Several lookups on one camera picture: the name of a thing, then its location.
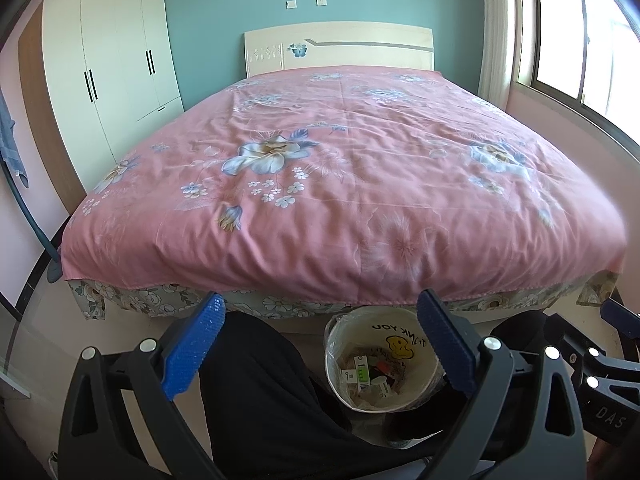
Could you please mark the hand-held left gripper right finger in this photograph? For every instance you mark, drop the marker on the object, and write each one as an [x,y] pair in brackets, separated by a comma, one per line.
[450,345]

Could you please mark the pink floral blanket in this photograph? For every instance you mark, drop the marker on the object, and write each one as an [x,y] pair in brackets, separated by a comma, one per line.
[350,185]

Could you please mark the person's right hand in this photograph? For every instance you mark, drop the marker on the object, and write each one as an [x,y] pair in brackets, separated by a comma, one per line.
[600,465]

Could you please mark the blue hanging towel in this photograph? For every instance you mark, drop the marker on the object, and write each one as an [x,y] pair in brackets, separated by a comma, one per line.
[10,145]

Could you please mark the white printed carton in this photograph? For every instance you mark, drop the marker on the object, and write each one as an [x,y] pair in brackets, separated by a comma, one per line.
[357,370]

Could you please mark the black and white small box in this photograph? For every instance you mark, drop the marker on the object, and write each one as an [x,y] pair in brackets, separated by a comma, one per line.
[384,386]

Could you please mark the cream wooden headboard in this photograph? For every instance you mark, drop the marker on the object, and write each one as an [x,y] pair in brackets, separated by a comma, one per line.
[375,55]

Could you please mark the person's left leg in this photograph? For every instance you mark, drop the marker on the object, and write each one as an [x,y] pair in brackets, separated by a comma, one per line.
[260,385]

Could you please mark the white wardrobe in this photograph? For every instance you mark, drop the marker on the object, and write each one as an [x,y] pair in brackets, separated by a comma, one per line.
[115,50]

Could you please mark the window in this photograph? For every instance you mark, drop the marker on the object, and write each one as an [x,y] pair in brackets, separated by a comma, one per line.
[560,25]

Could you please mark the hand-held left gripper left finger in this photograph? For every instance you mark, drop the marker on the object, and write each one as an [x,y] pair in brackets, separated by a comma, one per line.
[195,340]

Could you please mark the cream curtain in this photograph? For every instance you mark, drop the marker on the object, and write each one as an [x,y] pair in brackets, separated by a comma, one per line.
[497,35]

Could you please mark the floral bed skirt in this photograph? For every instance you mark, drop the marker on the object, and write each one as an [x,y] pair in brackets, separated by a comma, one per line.
[150,302]

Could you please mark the white bin with plastic liner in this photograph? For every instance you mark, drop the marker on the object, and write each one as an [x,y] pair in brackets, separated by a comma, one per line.
[360,327]

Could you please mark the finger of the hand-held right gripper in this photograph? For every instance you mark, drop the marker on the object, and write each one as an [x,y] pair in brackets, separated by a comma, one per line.
[575,342]
[617,312]

